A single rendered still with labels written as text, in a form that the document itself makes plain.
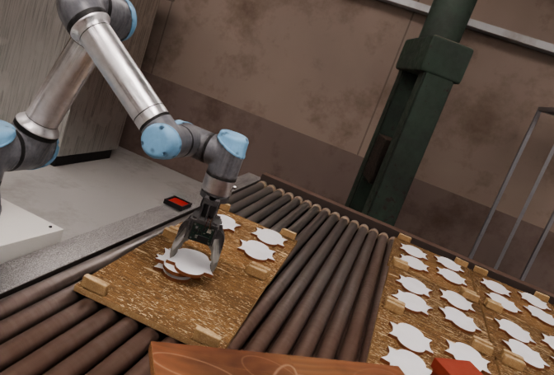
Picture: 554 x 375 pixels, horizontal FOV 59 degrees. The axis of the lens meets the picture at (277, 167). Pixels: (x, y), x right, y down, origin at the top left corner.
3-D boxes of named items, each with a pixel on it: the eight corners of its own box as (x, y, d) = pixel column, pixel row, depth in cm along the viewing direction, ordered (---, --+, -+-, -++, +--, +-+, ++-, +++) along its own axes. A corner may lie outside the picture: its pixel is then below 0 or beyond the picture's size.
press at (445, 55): (385, 273, 460) (506, -9, 405) (376, 310, 374) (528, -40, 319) (316, 242, 475) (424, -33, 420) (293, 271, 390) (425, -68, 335)
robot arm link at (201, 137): (162, 116, 112) (204, 133, 110) (184, 117, 123) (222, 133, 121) (152, 147, 114) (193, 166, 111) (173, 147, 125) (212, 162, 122)
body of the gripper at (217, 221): (181, 239, 116) (196, 193, 114) (188, 227, 125) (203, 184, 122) (212, 250, 117) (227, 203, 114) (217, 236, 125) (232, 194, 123)
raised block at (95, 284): (79, 286, 105) (82, 274, 104) (84, 283, 107) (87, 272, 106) (103, 297, 104) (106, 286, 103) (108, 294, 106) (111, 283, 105)
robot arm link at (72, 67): (-26, 153, 126) (82, -31, 115) (18, 151, 141) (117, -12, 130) (7, 182, 124) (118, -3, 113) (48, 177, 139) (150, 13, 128)
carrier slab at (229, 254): (161, 237, 146) (162, 232, 145) (211, 208, 185) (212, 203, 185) (268, 285, 140) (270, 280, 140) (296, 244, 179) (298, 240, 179)
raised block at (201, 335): (190, 339, 101) (194, 327, 100) (194, 335, 103) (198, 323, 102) (216, 351, 100) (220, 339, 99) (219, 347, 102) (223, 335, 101)
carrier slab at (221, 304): (72, 290, 105) (74, 284, 105) (158, 237, 145) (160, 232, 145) (218, 360, 100) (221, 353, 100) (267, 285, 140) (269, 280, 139)
